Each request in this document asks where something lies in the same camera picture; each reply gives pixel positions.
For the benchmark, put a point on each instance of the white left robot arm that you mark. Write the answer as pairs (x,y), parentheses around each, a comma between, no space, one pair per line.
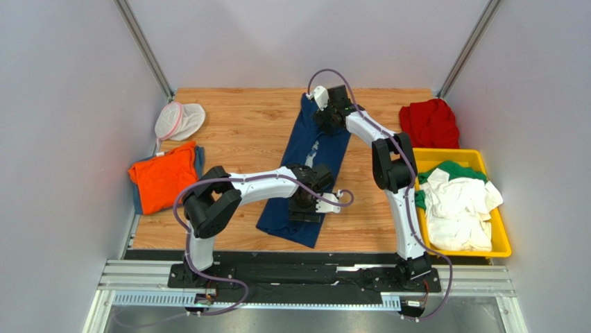
(209,204)

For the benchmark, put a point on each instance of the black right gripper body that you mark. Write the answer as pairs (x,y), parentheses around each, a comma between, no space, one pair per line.
(324,120)

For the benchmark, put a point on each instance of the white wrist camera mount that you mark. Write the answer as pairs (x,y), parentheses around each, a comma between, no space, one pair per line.
(319,96)
(329,203)

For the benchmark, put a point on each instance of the white mesh laundry bag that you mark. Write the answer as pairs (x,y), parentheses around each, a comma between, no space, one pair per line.
(178,121)

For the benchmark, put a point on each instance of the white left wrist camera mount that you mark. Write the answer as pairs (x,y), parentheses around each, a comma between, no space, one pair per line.
(329,203)

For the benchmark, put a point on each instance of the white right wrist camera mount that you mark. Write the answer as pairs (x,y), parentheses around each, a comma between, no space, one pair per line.
(319,96)

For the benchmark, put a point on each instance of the red crumpled t shirt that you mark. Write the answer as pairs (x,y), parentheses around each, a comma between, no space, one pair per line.
(430,124)

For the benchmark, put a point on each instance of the left aluminium corner post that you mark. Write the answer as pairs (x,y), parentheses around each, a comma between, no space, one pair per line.
(144,47)

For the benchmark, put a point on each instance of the navy blue t shirt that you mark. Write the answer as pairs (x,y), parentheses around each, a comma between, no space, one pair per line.
(315,158)

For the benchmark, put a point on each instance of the right aluminium corner post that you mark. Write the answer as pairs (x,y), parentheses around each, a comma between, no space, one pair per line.
(469,46)

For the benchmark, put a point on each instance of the aluminium frame rail front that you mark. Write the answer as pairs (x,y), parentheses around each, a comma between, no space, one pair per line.
(479,297)

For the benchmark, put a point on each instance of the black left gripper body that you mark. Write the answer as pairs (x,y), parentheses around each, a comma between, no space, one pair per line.
(297,209)

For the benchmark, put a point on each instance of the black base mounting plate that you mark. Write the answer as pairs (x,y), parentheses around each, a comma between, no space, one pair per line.
(299,278)

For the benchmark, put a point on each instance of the aluminium corner post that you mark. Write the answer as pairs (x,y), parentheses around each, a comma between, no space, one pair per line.
(469,46)
(144,47)

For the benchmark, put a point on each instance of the orange folded t shirt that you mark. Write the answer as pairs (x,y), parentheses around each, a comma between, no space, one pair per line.
(164,178)

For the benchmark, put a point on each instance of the white t shirt in bin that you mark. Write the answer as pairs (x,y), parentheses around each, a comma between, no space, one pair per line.
(458,211)

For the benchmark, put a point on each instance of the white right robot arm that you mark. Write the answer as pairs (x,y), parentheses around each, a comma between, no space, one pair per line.
(394,171)

